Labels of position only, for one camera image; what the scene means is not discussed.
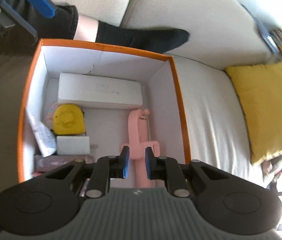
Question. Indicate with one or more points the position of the orange cardboard box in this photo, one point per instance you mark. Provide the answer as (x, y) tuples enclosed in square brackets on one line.
[(161, 92)]

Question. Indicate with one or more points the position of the long white box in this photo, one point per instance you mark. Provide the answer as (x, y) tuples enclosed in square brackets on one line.
[(100, 90)]

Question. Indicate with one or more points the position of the yellow pillow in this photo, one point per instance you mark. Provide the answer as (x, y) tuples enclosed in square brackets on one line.
[(268, 105)]

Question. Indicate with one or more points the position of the yellow tape measure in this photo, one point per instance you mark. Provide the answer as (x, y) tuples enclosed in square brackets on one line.
[(68, 120)]

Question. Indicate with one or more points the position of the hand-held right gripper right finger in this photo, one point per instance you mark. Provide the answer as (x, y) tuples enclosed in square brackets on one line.
[(149, 163)]

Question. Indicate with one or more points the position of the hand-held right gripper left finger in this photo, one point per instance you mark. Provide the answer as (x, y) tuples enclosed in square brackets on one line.
[(125, 163)]

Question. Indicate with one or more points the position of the white charger plug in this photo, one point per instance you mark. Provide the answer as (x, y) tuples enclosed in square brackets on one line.
[(73, 145)]

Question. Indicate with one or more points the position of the person's left leg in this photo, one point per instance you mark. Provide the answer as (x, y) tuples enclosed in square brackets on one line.
[(143, 38)]

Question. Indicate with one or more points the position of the round disc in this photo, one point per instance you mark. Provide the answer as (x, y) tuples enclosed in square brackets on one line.
[(51, 112)]

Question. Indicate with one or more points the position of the pink selfie stick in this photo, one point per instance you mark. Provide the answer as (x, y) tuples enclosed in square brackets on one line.
[(137, 130)]

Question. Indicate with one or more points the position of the blue book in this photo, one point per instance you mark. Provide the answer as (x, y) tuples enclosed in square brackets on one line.
[(267, 36)]

